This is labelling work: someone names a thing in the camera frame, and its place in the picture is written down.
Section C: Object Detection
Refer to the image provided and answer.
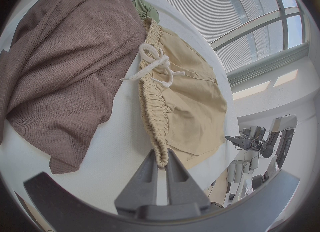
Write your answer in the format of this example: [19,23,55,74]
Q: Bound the green garment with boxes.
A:
[132,0,160,24]

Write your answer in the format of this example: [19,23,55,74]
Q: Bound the brown waffle knit garment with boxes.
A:
[0,0,148,175]

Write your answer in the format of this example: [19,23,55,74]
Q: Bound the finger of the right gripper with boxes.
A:
[225,135,241,147]

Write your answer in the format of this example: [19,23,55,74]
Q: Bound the window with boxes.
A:
[144,0,312,87]

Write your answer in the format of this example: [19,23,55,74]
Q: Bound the beige drawstring shorts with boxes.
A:
[120,17,228,170]

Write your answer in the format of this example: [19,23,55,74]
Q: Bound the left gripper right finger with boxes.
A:
[166,149,211,210]

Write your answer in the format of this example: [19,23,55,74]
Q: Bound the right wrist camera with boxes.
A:
[241,125,267,142]

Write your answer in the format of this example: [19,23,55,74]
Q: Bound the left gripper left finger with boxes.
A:
[114,148,160,218]

